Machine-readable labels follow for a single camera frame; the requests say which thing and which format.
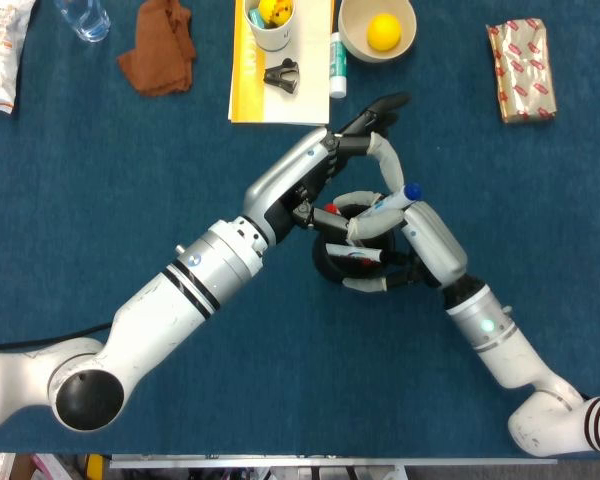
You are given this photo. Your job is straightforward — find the yellow ball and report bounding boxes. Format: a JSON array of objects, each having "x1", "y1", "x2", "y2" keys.
[{"x1": 366, "y1": 13, "x2": 404, "y2": 52}]

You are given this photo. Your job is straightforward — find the pink packets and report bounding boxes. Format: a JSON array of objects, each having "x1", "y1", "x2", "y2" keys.
[{"x1": 29, "y1": 453, "x2": 85, "y2": 480}]

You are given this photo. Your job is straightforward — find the yellow and white booklet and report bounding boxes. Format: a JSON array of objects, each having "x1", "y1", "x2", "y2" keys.
[{"x1": 227, "y1": 0, "x2": 335, "y2": 126}]

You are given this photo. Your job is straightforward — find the yellow toy figure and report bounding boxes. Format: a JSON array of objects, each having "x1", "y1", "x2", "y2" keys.
[{"x1": 257, "y1": 0, "x2": 295, "y2": 27}]

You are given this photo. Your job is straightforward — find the aluminium table edge rail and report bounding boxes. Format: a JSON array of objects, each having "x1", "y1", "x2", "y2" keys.
[{"x1": 108, "y1": 453, "x2": 559, "y2": 471}]

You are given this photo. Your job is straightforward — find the beige bowl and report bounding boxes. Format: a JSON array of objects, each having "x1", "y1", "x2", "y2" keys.
[{"x1": 337, "y1": 0, "x2": 418, "y2": 64}]

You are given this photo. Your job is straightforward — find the blue cap marker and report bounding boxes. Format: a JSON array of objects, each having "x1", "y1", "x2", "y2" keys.
[{"x1": 364, "y1": 182, "x2": 424, "y2": 216}]

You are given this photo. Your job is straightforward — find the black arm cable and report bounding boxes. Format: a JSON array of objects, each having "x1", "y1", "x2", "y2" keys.
[{"x1": 0, "y1": 322, "x2": 114, "y2": 351}]

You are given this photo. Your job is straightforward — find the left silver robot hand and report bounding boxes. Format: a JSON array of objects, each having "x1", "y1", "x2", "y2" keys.
[{"x1": 242, "y1": 91, "x2": 414, "y2": 247}]

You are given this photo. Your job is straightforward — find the white green glue stick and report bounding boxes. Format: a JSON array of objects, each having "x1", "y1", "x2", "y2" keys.
[{"x1": 328, "y1": 31, "x2": 349, "y2": 100}]

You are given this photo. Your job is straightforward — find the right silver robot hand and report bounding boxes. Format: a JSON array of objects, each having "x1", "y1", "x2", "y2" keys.
[{"x1": 335, "y1": 189, "x2": 470, "y2": 295}]

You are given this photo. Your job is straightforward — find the rust brown cloth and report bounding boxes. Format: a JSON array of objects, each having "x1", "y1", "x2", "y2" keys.
[{"x1": 116, "y1": 0, "x2": 198, "y2": 97}]

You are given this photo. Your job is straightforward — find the white paper cup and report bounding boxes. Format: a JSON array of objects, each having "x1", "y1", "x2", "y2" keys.
[{"x1": 243, "y1": 0, "x2": 296, "y2": 53}]

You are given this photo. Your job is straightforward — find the red patterned wrapped packet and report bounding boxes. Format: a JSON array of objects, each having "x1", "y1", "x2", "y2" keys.
[{"x1": 485, "y1": 17, "x2": 559, "y2": 125}]

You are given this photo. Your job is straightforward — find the blue felt table cover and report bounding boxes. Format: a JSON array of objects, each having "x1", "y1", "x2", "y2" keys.
[{"x1": 0, "y1": 0, "x2": 600, "y2": 459}]

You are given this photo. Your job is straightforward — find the black mesh pen cup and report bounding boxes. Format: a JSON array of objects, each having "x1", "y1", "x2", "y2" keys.
[{"x1": 312, "y1": 199, "x2": 399, "y2": 286}]

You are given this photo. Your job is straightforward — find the clear plastic water bottle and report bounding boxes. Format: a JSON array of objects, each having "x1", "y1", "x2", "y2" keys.
[{"x1": 53, "y1": 0, "x2": 112, "y2": 44}]

